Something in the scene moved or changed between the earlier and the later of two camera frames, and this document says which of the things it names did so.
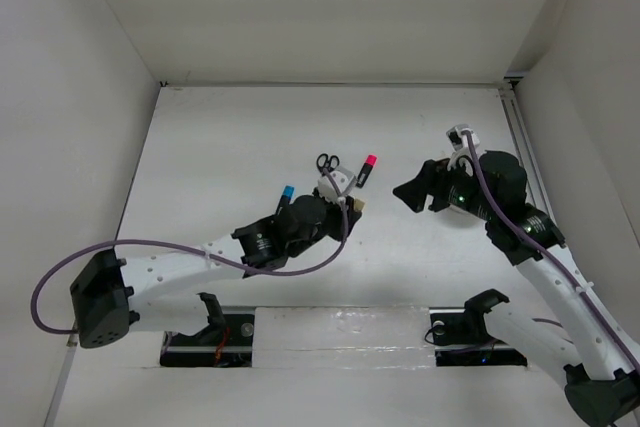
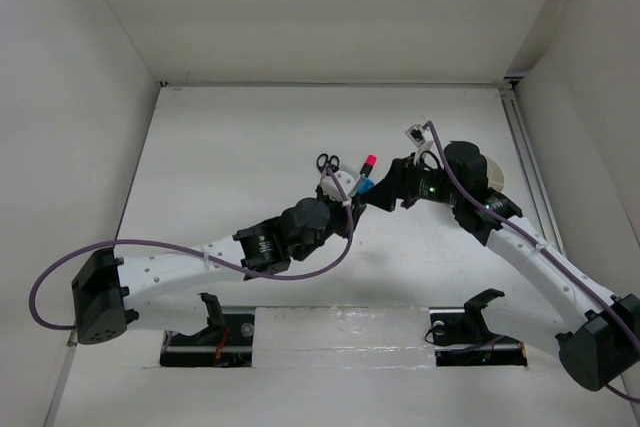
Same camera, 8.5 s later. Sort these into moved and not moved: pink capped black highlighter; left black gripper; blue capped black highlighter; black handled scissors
Moved: blue capped black highlighter
Not moved: black handled scissors; left black gripper; pink capped black highlighter
